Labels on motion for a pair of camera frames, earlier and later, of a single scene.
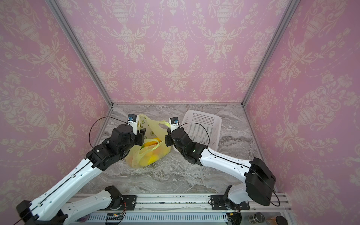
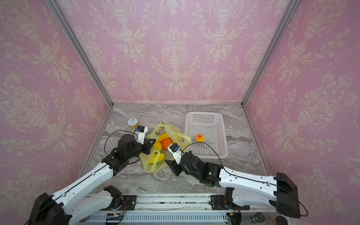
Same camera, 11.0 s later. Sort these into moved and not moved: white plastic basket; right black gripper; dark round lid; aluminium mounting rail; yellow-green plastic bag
Moved: right black gripper; yellow-green plastic bag; white plastic basket
Not moved: dark round lid; aluminium mounting rail
